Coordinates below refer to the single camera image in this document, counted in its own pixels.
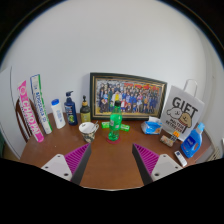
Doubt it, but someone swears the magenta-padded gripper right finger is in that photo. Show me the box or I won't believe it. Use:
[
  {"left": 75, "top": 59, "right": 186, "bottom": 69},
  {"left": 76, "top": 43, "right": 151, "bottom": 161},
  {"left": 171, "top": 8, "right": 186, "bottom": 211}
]
[{"left": 131, "top": 143, "right": 184, "bottom": 186}]

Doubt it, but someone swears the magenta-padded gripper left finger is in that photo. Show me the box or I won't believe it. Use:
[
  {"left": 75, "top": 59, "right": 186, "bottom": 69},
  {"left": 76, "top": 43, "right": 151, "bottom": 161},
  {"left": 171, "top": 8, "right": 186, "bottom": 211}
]
[{"left": 40, "top": 142, "right": 93, "bottom": 186}]

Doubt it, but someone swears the green plastic drink bottle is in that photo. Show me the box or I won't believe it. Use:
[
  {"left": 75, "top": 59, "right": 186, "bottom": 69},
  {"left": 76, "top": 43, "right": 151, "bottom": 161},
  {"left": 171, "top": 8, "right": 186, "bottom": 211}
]
[{"left": 107, "top": 99, "right": 123, "bottom": 142}]

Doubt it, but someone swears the white remote control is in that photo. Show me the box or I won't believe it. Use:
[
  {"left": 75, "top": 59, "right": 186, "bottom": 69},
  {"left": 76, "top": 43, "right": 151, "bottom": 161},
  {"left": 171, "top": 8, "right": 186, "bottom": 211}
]
[{"left": 174, "top": 150, "right": 189, "bottom": 168}]

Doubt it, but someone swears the small snack box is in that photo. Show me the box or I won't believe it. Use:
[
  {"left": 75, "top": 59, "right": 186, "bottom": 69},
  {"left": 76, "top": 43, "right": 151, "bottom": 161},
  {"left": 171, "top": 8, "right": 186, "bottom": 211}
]
[{"left": 159, "top": 130, "right": 181, "bottom": 148}]

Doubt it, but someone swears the blue detergent bottle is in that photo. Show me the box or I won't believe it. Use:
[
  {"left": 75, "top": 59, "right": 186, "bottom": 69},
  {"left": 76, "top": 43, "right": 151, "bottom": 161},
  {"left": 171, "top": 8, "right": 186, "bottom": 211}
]
[{"left": 180, "top": 122, "right": 206, "bottom": 159}]

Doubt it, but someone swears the blue tissue pack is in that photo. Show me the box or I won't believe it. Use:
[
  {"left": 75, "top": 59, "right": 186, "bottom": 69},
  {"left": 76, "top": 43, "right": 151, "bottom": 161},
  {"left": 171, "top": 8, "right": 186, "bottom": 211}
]
[{"left": 140, "top": 116, "right": 164, "bottom": 136}]

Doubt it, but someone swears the camouflage mug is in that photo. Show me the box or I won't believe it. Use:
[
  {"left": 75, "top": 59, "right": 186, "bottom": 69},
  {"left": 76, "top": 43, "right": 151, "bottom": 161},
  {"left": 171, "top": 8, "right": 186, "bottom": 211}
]
[{"left": 78, "top": 121, "right": 100, "bottom": 144}]

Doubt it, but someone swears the white lotion bottle blue cap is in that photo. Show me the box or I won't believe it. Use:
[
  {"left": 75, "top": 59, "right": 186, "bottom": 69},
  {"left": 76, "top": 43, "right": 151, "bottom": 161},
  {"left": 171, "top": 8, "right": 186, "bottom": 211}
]
[{"left": 50, "top": 98, "right": 67, "bottom": 130}]

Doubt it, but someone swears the dark blue pump bottle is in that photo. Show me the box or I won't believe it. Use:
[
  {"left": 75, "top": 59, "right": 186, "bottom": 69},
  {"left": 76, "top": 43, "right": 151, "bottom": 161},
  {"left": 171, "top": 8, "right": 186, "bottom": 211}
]
[{"left": 63, "top": 90, "right": 79, "bottom": 127}]

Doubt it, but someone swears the flat round red coaster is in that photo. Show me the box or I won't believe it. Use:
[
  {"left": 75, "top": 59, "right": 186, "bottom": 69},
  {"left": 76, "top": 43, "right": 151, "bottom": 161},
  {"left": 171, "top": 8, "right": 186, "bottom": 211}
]
[{"left": 105, "top": 135, "right": 122, "bottom": 145}]

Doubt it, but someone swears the brown pump bottle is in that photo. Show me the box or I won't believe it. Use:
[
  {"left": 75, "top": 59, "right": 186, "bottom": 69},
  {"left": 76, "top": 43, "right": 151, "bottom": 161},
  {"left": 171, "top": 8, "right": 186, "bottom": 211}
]
[{"left": 79, "top": 95, "right": 92, "bottom": 124}]

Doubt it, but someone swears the white printed paper bag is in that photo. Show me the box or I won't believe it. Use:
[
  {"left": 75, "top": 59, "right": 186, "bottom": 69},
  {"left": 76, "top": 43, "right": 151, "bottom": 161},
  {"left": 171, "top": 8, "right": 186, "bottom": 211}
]
[{"left": 159, "top": 78, "right": 206, "bottom": 143}]

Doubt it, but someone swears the pink long printed box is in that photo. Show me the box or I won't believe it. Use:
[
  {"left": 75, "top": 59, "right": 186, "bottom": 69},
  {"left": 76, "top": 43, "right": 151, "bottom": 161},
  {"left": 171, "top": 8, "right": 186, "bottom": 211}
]
[{"left": 17, "top": 79, "right": 45, "bottom": 144}]

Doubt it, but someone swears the green and white long box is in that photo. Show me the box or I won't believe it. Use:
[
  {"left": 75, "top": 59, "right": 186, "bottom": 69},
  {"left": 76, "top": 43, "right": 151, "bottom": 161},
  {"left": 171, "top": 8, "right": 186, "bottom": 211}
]
[{"left": 29, "top": 73, "right": 53, "bottom": 135}]

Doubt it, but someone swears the white flat board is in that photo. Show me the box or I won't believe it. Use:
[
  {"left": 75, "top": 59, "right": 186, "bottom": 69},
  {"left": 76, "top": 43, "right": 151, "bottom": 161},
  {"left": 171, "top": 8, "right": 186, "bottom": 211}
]
[{"left": 0, "top": 66, "right": 24, "bottom": 159}]

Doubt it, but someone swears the framed group picture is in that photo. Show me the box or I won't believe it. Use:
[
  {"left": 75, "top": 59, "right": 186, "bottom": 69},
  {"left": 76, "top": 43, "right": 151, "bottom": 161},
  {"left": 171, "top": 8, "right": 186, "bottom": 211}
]
[{"left": 89, "top": 72, "right": 168, "bottom": 121}]

